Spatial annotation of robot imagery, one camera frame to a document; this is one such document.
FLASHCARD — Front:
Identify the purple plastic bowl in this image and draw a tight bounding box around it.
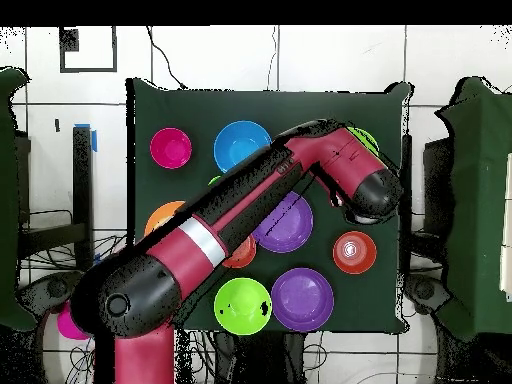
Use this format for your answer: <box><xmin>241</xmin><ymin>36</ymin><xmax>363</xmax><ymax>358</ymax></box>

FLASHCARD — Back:
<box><xmin>251</xmin><ymin>190</ymin><xmax>315</xmax><ymax>254</ymax></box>
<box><xmin>270</xmin><ymin>267</ymin><xmax>335</xmax><ymax>333</ymax></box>

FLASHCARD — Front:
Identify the green plastic bowl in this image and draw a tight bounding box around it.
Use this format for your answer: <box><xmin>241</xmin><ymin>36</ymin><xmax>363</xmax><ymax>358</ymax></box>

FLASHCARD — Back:
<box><xmin>346</xmin><ymin>126</ymin><xmax>380</xmax><ymax>158</ymax></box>
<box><xmin>213</xmin><ymin>277</ymin><xmax>274</xmax><ymax>336</ymax></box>

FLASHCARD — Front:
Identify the large orange plastic bowl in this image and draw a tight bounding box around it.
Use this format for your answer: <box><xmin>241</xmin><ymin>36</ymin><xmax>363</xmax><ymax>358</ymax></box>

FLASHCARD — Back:
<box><xmin>143</xmin><ymin>200</ymin><xmax>187</xmax><ymax>237</ymax></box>

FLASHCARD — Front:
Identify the orange-red plastic bowl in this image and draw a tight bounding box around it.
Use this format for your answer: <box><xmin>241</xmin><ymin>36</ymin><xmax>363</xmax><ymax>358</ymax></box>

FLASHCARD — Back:
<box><xmin>332</xmin><ymin>230</ymin><xmax>378</xmax><ymax>276</ymax></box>
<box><xmin>221</xmin><ymin>234</ymin><xmax>258</xmax><ymax>269</ymax></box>

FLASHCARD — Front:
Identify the dark green tablecloth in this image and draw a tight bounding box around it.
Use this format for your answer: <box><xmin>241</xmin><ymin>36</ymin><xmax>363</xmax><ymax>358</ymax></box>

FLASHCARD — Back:
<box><xmin>125</xmin><ymin>77</ymin><xmax>413</xmax><ymax>336</ymax></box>

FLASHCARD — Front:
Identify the blue plastic bowl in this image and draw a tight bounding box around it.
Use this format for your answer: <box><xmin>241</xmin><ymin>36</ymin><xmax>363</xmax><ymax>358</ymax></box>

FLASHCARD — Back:
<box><xmin>212</xmin><ymin>120</ymin><xmax>273</xmax><ymax>174</ymax></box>

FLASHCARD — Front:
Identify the green cloth side table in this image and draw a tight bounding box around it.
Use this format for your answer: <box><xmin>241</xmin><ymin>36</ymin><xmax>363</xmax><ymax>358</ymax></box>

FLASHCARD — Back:
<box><xmin>0</xmin><ymin>66</ymin><xmax>37</xmax><ymax>333</ymax></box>
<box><xmin>434</xmin><ymin>75</ymin><xmax>512</xmax><ymax>343</ymax></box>

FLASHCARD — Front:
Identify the pink plastic bowl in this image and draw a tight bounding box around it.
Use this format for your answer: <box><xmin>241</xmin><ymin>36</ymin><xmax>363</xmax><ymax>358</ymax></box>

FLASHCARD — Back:
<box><xmin>149</xmin><ymin>127</ymin><xmax>193</xmax><ymax>170</ymax></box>

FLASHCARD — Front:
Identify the pink plastic cup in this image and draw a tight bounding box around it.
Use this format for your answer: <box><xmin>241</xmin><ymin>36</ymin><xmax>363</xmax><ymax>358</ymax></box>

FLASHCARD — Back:
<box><xmin>56</xmin><ymin>301</ymin><xmax>91</xmax><ymax>341</ymax></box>

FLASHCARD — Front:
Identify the black pedestal foot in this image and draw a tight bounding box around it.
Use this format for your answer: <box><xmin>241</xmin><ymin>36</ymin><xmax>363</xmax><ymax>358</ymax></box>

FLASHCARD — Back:
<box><xmin>403</xmin><ymin>273</ymin><xmax>453</xmax><ymax>317</ymax></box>
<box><xmin>17</xmin><ymin>271</ymin><xmax>83</xmax><ymax>317</ymax></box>

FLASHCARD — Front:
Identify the black post with blue tape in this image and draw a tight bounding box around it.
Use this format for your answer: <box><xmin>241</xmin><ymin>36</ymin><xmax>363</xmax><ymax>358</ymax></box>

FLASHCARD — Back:
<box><xmin>72</xmin><ymin>122</ymin><xmax>99</xmax><ymax>273</ymax></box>

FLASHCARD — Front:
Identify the grey square floor frame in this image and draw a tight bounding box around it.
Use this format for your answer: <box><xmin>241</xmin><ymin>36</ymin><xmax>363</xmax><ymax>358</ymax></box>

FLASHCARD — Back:
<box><xmin>58</xmin><ymin>26</ymin><xmax>119</xmax><ymax>74</ymax></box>

